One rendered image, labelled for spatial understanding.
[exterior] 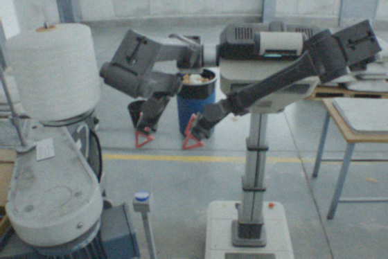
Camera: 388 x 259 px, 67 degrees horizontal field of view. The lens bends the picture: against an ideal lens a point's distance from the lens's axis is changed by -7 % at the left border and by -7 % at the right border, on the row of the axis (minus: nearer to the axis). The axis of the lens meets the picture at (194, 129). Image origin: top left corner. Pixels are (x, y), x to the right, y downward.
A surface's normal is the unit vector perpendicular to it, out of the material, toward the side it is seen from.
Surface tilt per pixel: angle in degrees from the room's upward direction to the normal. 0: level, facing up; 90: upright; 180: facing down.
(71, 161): 0
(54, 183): 0
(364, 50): 63
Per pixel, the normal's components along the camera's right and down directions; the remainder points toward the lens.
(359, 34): -0.18, 0.05
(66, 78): 0.59, 0.39
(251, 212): -0.08, 0.51
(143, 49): -0.03, -0.10
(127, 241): 0.33, 0.47
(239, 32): -0.07, -0.33
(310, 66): -0.83, 0.34
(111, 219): -0.05, -0.86
